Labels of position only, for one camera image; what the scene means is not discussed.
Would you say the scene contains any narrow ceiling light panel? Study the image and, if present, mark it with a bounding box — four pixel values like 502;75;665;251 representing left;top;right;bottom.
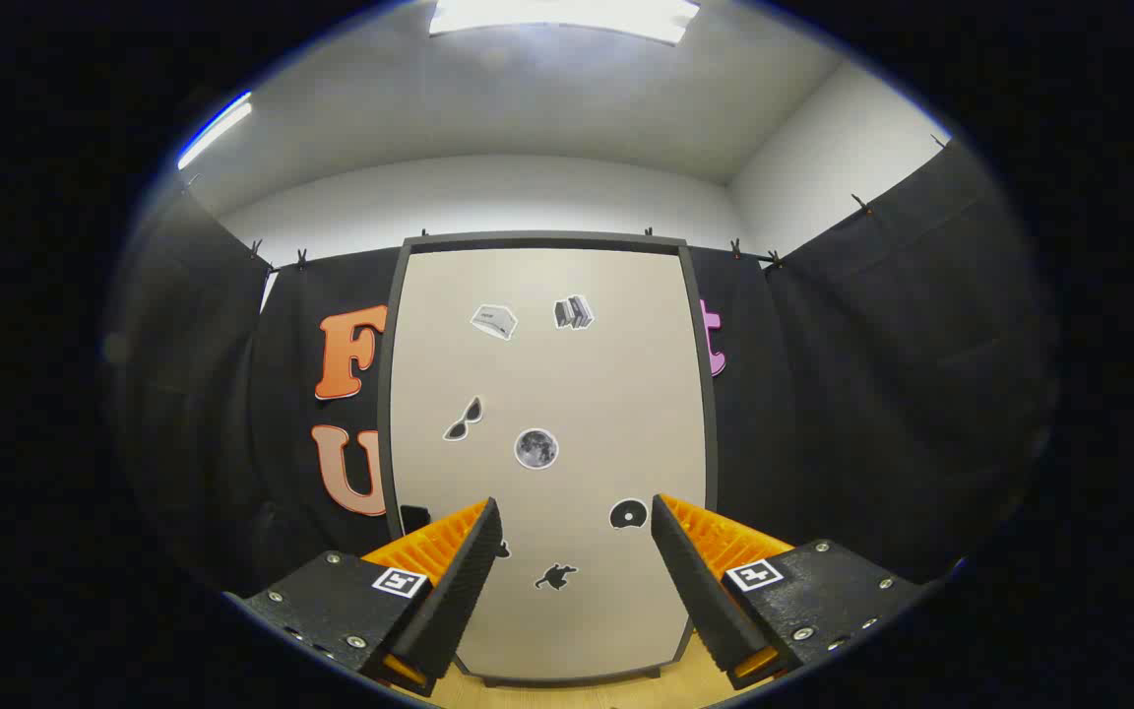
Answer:
177;91;254;171

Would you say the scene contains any dark grey shoe cabinet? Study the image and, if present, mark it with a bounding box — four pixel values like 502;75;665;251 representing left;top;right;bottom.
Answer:
376;231;722;688

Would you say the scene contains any black backdrop cloth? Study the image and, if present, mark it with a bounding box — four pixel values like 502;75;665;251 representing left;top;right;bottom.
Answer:
117;138;1058;597

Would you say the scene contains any large ceiling light panel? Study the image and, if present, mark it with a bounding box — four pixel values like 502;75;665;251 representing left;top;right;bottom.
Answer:
428;0;702;46

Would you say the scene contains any beige shoe cabinet door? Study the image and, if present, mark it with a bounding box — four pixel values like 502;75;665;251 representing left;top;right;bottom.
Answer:
390;247;709;681

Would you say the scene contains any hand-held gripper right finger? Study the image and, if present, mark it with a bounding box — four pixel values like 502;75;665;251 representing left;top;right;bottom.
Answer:
650;493;925;690

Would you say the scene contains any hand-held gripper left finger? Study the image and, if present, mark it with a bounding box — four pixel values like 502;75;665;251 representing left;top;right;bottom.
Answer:
224;497;505;698

